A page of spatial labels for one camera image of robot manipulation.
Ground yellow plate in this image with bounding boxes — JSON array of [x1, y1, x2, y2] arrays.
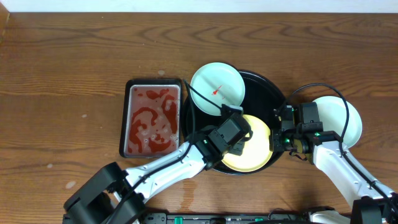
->
[[222, 114, 272, 173]]

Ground light blue plate bottom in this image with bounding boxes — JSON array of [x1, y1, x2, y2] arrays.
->
[[313, 96, 363, 147]]

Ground light blue plate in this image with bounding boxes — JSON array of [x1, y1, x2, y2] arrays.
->
[[313, 96, 363, 147], [190, 62, 246, 107]]

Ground light blue plate top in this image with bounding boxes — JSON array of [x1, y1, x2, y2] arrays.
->
[[190, 62, 246, 107]]

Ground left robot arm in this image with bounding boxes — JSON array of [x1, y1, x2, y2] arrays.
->
[[63, 126, 252, 223]]

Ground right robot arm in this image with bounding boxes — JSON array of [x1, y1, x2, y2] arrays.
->
[[270, 106, 397, 223]]

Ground rectangular black water tray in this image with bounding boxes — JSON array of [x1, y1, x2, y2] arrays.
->
[[119, 78, 183, 158]]

